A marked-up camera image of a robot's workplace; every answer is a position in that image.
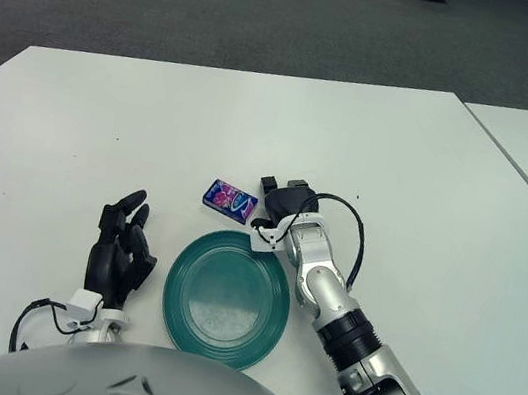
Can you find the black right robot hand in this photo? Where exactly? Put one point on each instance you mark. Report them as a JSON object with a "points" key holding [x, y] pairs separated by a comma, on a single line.
{"points": [[285, 203]]}

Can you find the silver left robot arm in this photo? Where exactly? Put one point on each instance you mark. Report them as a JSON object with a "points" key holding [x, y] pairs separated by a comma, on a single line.
{"points": [[84, 304]]}

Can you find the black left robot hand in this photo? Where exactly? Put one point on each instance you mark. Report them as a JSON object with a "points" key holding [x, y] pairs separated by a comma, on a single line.
{"points": [[105, 267]]}

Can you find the blue gum pack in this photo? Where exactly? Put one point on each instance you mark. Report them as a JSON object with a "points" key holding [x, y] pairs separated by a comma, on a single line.
{"points": [[228, 199]]}

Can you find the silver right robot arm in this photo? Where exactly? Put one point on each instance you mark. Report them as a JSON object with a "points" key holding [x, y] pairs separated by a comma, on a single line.
{"points": [[321, 278]]}

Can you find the green round plate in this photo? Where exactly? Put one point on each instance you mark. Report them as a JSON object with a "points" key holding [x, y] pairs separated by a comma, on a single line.
{"points": [[226, 303]]}

